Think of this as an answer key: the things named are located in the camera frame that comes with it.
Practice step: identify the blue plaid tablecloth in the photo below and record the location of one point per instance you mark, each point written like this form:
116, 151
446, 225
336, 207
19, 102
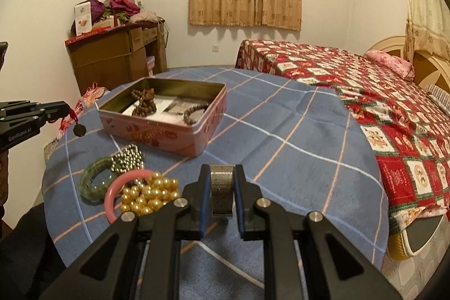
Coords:
281, 145

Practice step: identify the narrow beige patterned curtain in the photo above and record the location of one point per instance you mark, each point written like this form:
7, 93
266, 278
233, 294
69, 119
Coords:
425, 4

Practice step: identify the bed with red quilt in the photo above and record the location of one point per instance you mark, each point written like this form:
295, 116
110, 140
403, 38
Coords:
386, 110

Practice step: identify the green jade bangle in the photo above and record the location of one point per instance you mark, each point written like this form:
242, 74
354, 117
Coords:
84, 185

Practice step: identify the striped pillow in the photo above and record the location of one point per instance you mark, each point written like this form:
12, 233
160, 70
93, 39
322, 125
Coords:
439, 96

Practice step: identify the pink pillow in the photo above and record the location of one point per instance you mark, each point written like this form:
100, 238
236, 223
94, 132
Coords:
390, 62

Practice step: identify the flat red box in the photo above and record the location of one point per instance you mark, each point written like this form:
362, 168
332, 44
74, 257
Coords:
88, 34

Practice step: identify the pile of purple clothes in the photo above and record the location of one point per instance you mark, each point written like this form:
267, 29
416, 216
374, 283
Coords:
119, 4

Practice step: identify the brown wooden cabinet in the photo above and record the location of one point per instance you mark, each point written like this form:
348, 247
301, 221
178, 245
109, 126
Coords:
102, 57

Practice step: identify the silver mesh metal band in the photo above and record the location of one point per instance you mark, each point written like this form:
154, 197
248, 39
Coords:
221, 187

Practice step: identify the white picture box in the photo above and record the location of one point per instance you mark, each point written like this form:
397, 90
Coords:
83, 17

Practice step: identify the bed base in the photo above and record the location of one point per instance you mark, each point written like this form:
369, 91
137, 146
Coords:
418, 236

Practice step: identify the dark cloth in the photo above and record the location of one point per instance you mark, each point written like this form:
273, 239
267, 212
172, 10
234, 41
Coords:
28, 257

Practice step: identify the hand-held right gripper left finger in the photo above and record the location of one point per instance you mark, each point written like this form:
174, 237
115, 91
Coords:
203, 212

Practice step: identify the pink tin box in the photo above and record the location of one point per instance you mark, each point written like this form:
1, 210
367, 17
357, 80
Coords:
158, 138

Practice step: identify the beige box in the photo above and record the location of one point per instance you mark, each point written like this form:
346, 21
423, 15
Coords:
103, 22

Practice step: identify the pink bangle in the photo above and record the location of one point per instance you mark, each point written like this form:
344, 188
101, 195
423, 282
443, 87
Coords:
109, 196

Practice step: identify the paper cards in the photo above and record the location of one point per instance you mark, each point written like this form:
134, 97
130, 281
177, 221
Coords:
165, 103

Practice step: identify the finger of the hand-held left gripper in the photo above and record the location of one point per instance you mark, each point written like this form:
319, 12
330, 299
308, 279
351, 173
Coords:
56, 111

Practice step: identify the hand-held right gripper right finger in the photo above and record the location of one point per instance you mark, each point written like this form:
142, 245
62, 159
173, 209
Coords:
239, 212

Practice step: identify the wall socket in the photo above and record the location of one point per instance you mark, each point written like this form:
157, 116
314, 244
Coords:
215, 48

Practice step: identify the cream arched headboard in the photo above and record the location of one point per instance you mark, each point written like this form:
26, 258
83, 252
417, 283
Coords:
432, 68

